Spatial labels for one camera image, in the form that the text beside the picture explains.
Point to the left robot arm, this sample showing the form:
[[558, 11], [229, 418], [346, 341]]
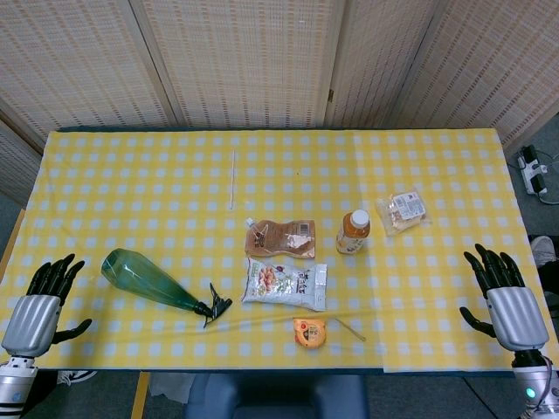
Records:
[[15, 386]]

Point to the woven folding screen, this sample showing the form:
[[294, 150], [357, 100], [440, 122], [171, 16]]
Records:
[[279, 61]]

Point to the tea drink bottle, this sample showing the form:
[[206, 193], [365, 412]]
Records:
[[353, 233]]

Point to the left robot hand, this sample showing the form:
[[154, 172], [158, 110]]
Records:
[[32, 316]]

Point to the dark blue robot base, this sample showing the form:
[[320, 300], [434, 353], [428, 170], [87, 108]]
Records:
[[279, 395]]

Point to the yellow checkered tablecloth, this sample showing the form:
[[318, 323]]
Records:
[[279, 249]]

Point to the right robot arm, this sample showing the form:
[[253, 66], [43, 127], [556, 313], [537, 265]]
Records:
[[535, 379]]

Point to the yellow tape measure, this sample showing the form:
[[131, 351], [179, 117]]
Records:
[[308, 334]]

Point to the brown sauce pouch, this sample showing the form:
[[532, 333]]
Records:
[[281, 239]]

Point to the white power strip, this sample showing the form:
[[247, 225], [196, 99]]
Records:
[[533, 170]]

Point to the white snack bag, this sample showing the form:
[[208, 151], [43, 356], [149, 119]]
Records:
[[284, 284]]

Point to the green plastic bottle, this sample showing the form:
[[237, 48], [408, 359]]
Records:
[[148, 280]]

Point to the white sneaker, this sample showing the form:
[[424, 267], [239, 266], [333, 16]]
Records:
[[543, 249]]

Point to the clear packaged snack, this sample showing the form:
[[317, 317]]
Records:
[[402, 210]]

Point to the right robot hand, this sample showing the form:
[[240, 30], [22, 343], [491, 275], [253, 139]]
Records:
[[515, 314]]

